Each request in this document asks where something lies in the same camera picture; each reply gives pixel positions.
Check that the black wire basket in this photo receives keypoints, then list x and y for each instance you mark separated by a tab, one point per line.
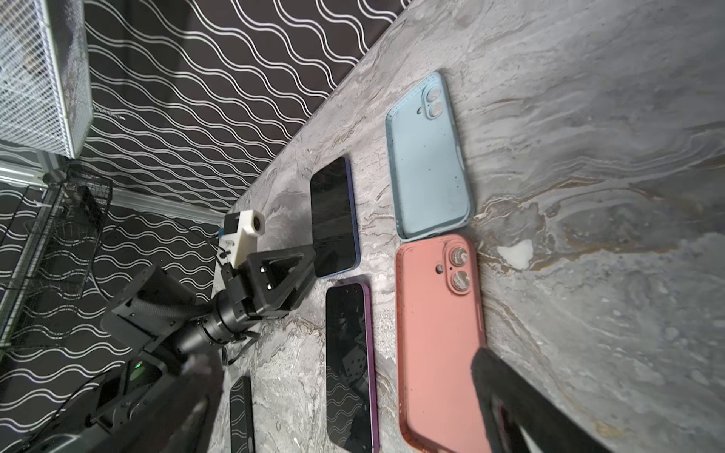
50	233

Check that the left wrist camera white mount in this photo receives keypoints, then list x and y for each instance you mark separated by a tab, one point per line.
239	236

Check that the light blue phone case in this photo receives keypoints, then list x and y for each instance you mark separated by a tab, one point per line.
429	184

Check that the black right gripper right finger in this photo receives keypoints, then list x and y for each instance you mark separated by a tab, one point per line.
517	417

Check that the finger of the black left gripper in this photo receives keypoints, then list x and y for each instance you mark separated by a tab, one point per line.
280	279

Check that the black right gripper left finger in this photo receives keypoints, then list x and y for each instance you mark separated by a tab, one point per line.
182	418

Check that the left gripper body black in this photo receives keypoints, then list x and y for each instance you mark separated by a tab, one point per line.
232	311

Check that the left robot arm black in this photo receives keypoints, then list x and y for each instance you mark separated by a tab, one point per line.
153	316

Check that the phone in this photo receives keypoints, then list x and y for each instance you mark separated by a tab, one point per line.
352	420

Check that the black smartphone green case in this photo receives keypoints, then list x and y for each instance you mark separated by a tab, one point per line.
334	219

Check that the white wire mesh basket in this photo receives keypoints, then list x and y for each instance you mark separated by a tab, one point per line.
46	95

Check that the pink phone case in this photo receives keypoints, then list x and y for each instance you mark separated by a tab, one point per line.
439	329

